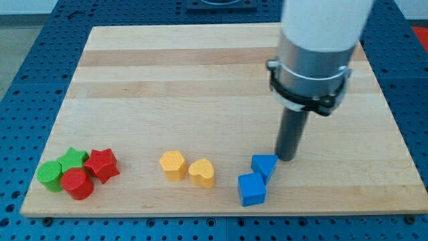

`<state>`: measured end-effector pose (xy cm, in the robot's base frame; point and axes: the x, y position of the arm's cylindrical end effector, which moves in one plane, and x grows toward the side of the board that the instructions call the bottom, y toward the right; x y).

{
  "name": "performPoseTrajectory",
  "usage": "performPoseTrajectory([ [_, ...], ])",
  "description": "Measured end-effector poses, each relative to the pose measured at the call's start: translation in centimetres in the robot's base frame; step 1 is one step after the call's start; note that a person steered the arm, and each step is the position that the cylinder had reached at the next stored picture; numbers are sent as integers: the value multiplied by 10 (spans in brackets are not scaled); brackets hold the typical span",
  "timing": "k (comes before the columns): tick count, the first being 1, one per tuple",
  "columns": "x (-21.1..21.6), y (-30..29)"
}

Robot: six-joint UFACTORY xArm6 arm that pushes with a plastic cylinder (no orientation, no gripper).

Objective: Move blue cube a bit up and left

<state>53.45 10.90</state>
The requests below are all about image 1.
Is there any light wooden board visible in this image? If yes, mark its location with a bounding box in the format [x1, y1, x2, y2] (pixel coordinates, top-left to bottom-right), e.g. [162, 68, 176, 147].
[21, 23, 427, 218]

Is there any red star block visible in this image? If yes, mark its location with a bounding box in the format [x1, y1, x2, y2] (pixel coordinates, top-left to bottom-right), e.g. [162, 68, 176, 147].
[84, 149, 120, 184]

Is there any red cylinder block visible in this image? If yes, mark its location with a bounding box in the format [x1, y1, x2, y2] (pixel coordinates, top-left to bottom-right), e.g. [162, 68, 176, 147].
[60, 168, 94, 200]

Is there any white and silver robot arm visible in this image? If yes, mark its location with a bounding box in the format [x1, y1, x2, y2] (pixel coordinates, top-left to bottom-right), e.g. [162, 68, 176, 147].
[266, 0, 373, 116]

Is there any yellow heart block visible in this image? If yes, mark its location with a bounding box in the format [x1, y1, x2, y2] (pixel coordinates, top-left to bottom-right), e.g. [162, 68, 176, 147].
[188, 159, 215, 189]

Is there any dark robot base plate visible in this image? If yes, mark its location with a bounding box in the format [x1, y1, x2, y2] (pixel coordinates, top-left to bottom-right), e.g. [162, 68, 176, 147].
[185, 0, 257, 13]

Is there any blue triangle block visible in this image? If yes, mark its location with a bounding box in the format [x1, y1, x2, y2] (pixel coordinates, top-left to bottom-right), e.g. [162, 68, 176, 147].
[251, 155, 278, 185]

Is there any red object at edge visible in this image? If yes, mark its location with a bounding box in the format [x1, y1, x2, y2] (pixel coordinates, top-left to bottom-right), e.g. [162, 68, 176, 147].
[412, 26, 428, 52]

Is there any green cylinder block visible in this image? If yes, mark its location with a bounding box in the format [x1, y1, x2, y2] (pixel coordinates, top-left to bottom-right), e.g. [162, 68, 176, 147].
[36, 161, 63, 193]

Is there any yellow hexagon block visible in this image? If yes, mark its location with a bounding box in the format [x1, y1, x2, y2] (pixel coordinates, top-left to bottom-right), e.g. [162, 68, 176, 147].
[159, 151, 187, 181]

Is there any green star block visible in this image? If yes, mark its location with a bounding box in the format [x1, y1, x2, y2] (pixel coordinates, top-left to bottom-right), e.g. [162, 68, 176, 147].
[56, 147, 89, 173]

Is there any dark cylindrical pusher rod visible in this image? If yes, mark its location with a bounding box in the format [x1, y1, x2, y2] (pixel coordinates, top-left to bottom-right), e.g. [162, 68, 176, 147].
[275, 108, 308, 161]

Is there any blue cube block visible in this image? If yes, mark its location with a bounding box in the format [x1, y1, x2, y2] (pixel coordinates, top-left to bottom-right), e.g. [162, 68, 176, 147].
[237, 173, 267, 207]

